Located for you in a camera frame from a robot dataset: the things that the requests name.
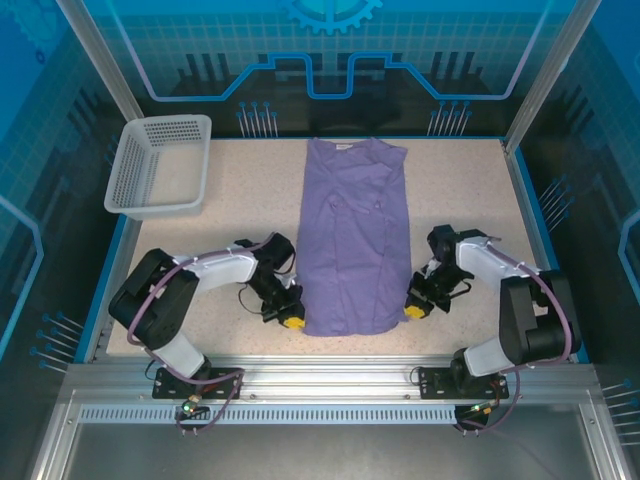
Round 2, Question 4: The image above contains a purple t-shirt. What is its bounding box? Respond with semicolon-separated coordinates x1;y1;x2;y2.
298;137;412;337

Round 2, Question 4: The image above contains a grey perforated plastic basket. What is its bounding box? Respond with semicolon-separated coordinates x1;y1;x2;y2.
103;114;213;220

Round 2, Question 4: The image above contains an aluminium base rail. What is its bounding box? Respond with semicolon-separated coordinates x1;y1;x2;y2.
64;355;596;401

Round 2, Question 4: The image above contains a slotted grey cable duct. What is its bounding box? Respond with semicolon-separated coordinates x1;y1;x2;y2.
79;405;459;422

